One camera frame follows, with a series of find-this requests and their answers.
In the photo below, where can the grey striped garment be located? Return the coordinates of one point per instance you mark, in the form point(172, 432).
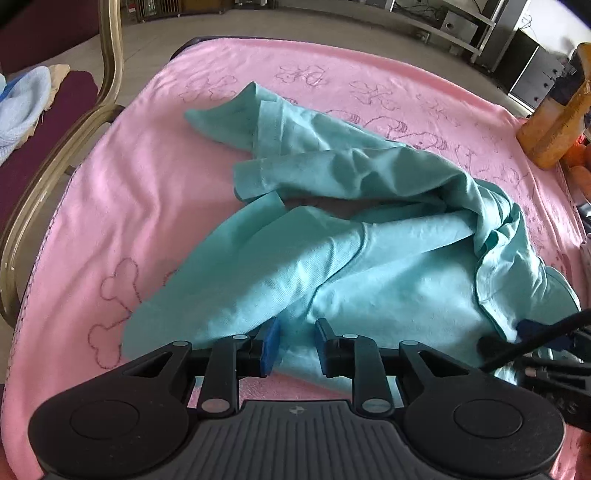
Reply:
point(22, 106)

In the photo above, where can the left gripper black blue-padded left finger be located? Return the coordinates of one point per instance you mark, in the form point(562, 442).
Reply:
point(236, 357)

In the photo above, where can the orange plush toy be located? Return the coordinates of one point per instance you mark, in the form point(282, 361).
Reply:
point(558, 121)

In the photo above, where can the teal t-shirt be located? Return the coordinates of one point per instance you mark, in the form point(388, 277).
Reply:
point(379, 238)

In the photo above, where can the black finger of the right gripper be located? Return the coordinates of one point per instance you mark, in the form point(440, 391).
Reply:
point(571, 335)

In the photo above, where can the pink embroidered blanket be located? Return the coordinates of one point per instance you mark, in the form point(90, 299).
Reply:
point(152, 188)

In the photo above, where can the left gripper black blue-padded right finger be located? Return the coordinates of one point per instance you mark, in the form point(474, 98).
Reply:
point(357, 358)

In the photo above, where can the maroon gold-framed banquet chair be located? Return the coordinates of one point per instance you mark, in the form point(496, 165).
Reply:
point(56, 162)

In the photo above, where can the white tv console shelf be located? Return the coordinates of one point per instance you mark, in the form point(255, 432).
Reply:
point(488, 33)

